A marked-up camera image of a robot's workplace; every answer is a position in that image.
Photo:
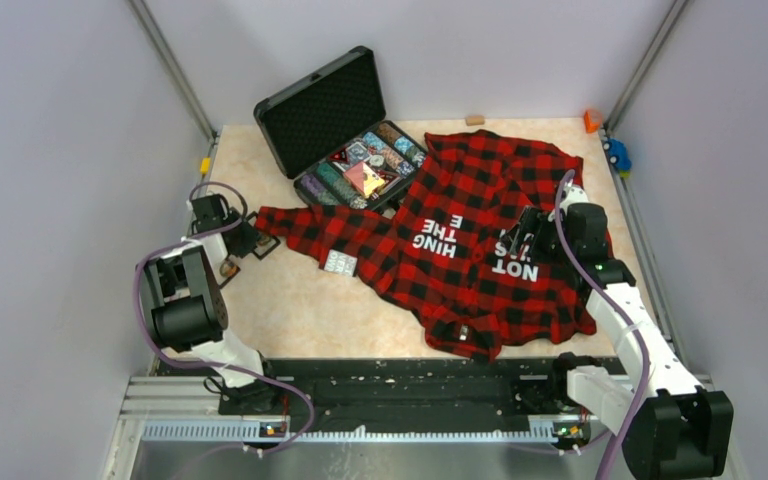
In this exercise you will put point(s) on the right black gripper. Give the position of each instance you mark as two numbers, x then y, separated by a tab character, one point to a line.
532	221

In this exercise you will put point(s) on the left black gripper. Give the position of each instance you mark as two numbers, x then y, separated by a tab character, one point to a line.
248	243

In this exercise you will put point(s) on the black square brooch box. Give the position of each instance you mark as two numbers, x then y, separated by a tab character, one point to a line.
266	243

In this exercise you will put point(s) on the red black plaid shirt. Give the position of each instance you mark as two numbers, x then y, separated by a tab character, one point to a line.
441	256

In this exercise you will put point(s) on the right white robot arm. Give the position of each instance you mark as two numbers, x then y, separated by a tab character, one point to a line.
664	423

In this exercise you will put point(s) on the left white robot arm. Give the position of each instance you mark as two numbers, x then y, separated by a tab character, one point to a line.
181	295

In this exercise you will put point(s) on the yellow small clip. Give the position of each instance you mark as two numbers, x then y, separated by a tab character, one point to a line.
205	166

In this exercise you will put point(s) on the blue toy car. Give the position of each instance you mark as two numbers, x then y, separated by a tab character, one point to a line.
618	156

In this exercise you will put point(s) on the orange small object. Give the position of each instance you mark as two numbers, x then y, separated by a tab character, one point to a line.
592	120

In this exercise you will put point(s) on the small wooden block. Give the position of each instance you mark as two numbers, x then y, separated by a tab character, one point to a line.
474	120

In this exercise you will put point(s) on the pink yellow card packet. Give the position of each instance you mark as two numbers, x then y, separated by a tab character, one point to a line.
364	179

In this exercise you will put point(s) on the black open chip case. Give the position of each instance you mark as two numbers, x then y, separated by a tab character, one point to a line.
332	119

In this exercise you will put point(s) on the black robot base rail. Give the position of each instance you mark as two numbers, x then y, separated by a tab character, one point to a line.
428	398

